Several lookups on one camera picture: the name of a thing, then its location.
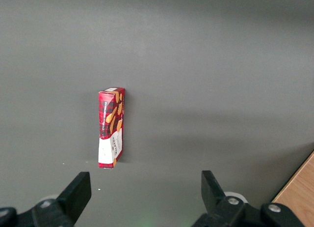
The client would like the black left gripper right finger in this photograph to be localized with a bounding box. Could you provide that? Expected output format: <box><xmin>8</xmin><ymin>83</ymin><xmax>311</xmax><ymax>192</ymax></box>
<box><xmin>191</xmin><ymin>170</ymin><xmax>303</xmax><ymax>227</ymax></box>

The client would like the red shortbread cookie box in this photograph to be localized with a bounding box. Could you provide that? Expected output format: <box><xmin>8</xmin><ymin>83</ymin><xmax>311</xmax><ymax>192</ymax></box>
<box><xmin>97</xmin><ymin>86</ymin><xmax>127</xmax><ymax>170</ymax></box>

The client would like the wooden drawer cabinet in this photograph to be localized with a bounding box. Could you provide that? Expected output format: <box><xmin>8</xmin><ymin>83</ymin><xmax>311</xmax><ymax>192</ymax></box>
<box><xmin>271</xmin><ymin>149</ymin><xmax>314</xmax><ymax>227</ymax></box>

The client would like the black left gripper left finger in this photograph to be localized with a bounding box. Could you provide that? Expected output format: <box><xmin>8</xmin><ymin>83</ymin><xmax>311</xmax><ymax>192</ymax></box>
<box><xmin>0</xmin><ymin>171</ymin><xmax>92</xmax><ymax>227</ymax></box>

